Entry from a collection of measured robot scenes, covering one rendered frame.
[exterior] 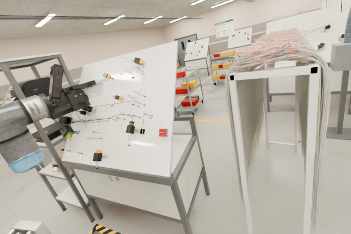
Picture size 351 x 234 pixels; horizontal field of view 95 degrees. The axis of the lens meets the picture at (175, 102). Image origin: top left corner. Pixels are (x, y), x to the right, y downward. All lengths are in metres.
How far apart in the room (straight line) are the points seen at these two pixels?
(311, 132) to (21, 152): 1.07
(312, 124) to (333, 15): 3.16
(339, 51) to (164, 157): 2.30
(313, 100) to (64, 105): 0.95
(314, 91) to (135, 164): 1.12
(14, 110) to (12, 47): 8.19
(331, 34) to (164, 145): 3.26
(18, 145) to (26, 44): 8.35
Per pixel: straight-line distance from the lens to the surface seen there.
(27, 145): 0.62
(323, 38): 3.70
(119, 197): 1.77
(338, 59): 2.71
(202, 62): 7.80
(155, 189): 1.38
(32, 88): 1.99
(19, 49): 8.79
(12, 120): 0.60
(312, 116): 0.91
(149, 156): 1.22
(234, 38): 10.00
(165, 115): 1.18
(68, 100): 0.64
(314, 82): 0.86
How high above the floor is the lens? 1.64
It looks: 19 degrees down
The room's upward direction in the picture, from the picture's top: 14 degrees counter-clockwise
